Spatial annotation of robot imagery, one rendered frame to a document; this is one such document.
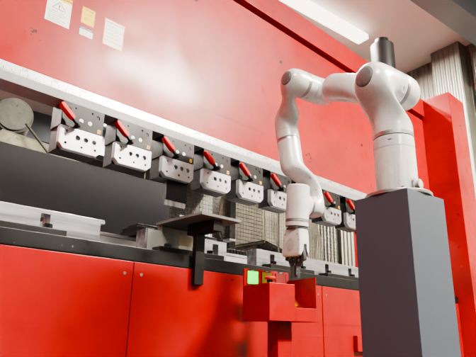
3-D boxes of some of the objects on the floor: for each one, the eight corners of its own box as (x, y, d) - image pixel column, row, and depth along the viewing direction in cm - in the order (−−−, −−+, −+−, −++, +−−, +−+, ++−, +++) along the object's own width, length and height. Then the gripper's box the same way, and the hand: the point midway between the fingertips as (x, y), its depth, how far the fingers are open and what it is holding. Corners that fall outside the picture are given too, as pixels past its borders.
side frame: (494, 452, 277) (448, 91, 347) (363, 429, 337) (348, 125, 407) (509, 446, 294) (463, 103, 364) (382, 426, 353) (364, 133, 423)
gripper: (318, 225, 171) (316, 278, 167) (292, 229, 184) (290, 278, 179) (302, 222, 167) (299, 277, 163) (275, 226, 180) (273, 276, 175)
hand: (295, 272), depth 172 cm, fingers closed
